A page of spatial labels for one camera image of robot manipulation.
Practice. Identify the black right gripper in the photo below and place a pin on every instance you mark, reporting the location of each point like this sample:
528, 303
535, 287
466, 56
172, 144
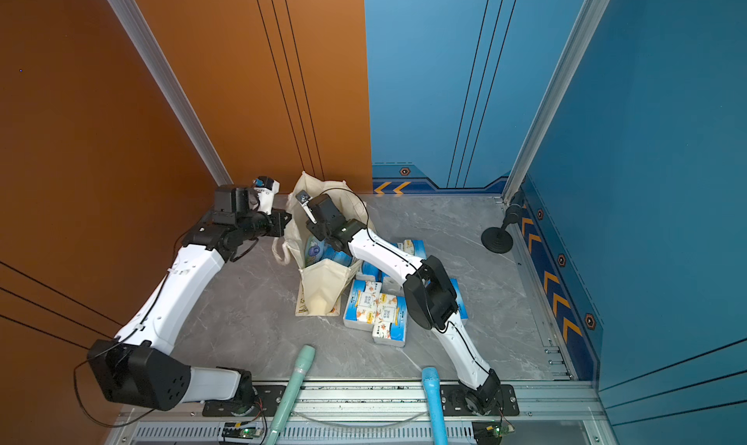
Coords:
315, 229

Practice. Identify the cream floral canvas bag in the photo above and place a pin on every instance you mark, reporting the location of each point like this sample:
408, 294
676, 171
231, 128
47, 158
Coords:
323, 281

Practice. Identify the blue cartoon tissue pack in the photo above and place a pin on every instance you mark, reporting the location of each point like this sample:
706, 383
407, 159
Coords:
314, 251

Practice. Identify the blue white tissue pack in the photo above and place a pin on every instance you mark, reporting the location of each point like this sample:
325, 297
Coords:
339, 257

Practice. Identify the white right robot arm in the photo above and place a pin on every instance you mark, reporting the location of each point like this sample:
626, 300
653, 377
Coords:
430, 296

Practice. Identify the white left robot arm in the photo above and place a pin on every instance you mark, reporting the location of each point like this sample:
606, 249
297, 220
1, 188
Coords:
136, 366

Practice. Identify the back row tissue pack left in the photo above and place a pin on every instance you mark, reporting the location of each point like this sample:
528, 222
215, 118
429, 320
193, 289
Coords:
369, 273

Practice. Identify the tissue pack left of pair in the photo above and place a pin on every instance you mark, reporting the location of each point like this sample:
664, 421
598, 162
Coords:
361, 307

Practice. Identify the tissue pack of pair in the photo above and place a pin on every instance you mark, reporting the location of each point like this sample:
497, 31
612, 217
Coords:
361, 307
391, 320

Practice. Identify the tissue pack right of pair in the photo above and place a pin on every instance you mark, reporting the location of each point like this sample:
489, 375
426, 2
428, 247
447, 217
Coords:
391, 320

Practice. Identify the black round-base stand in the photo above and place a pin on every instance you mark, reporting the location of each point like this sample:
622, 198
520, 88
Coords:
498, 239

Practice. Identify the left circuit board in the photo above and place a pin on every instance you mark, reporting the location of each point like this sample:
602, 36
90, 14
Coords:
242, 433

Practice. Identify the circuit board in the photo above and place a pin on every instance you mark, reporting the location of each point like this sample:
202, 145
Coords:
242, 433
491, 433

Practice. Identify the right circuit board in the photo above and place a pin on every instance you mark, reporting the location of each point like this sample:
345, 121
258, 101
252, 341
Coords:
491, 433

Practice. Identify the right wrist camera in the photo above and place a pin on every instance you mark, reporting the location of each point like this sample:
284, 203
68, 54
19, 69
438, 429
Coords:
304, 200

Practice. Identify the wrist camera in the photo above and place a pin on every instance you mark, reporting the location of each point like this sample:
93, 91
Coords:
304, 200
266, 189

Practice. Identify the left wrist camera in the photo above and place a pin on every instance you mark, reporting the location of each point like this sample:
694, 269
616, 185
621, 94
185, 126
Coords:
266, 189

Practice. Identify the green handle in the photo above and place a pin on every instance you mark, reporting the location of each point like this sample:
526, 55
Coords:
302, 365

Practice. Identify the blue handle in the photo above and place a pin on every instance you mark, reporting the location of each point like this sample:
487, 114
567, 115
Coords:
431, 384

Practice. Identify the aluminium front rail frame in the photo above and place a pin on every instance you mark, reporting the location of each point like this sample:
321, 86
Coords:
384, 412

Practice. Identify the aluminium corner post left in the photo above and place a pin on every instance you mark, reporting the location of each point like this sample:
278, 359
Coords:
138, 30

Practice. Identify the aluminium corner post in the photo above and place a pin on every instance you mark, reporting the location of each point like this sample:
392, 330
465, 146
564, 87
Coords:
582, 32
138, 30

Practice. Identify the aluminium corner post right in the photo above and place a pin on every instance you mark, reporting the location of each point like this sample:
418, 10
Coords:
582, 32

